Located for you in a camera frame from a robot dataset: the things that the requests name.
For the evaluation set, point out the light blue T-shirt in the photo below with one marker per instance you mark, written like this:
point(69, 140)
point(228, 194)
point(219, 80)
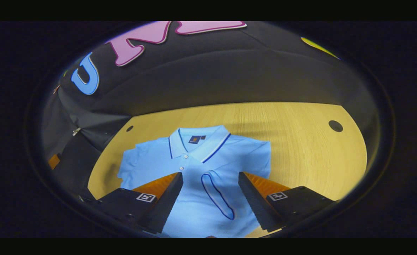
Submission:
point(194, 198)

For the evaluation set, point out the small red clip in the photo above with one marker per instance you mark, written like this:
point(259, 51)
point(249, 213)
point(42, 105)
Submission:
point(56, 89)

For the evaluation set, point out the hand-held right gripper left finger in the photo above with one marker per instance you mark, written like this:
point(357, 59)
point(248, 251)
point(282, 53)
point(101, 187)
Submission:
point(166, 209)

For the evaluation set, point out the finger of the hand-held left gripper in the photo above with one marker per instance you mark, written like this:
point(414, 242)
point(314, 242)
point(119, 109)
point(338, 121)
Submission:
point(54, 161)

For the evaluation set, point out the black backdrop cloth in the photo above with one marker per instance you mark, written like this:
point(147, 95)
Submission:
point(212, 78)

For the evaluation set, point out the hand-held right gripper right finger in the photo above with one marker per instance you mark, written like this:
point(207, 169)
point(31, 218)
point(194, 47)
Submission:
point(256, 209)

